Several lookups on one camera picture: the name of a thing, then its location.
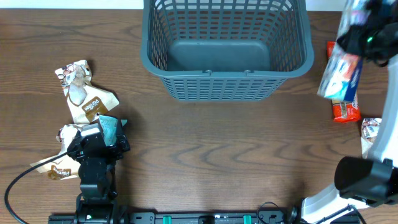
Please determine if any teal snack packet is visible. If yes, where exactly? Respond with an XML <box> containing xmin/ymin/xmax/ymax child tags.
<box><xmin>99</xmin><ymin>115</ymin><xmax>127</xmax><ymax>146</ymax></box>

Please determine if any blue white snack bag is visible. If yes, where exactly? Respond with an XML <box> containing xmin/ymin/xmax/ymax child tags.
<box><xmin>317</xmin><ymin>0</ymin><xmax>370</xmax><ymax>102</ymax></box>

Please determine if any orange noodle pack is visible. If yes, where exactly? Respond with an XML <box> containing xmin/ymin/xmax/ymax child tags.
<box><xmin>326</xmin><ymin>41</ymin><xmax>363</xmax><ymax>123</ymax></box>

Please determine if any beige mushroom pouch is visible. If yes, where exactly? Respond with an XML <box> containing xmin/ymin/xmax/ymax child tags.
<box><xmin>55</xmin><ymin>60</ymin><xmax>119</xmax><ymax>124</ymax></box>
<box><xmin>30</xmin><ymin>124</ymin><xmax>85</xmax><ymax>180</ymax></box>
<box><xmin>361</xmin><ymin>118</ymin><xmax>382</xmax><ymax>159</ymax></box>

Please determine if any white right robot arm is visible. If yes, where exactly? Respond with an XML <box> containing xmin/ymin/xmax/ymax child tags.
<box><xmin>289</xmin><ymin>1</ymin><xmax>397</xmax><ymax>223</ymax></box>

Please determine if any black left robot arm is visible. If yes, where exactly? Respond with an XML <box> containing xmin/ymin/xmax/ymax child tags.
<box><xmin>67</xmin><ymin>119</ymin><xmax>130</xmax><ymax>223</ymax></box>

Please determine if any grey plastic basket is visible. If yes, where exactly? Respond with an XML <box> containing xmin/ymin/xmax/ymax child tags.
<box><xmin>141</xmin><ymin>0</ymin><xmax>314</xmax><ymax>101</ymax></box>

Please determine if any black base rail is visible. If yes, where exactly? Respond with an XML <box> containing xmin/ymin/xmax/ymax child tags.
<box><xmin>48</xmin><ymin>210</ymin><xmax>361</xmax><ymax>224</ymax></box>

